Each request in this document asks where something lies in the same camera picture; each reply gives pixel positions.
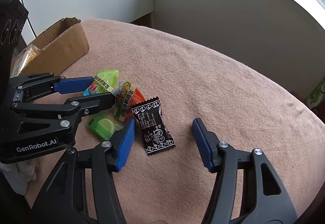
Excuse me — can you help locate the sliced bread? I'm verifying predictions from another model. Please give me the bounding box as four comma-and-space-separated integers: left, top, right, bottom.
11, 44, 41, 77

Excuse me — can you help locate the white gloved left hand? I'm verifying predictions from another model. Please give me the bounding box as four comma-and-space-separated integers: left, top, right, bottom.
1, 158, 39, 196

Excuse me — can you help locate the small green candy packet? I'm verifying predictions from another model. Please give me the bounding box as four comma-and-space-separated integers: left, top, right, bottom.
87, 113, 123, 140

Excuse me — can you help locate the green jelly cup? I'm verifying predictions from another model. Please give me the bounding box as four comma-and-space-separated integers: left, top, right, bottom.
83, 69, 119, 96

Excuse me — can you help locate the open cardboard box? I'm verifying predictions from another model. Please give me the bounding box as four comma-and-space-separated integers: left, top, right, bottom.
18, 17, 89, 76

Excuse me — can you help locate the orange green snack packet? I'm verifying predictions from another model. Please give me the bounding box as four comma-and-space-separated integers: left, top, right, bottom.
114, 81, 145, 123

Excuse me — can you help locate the black printed candy packet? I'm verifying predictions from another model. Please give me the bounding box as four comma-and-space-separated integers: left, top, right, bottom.
131, 97, 176, 156

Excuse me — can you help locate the green tissue box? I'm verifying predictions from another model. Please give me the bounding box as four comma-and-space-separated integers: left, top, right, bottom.
305, 80, 325, 110

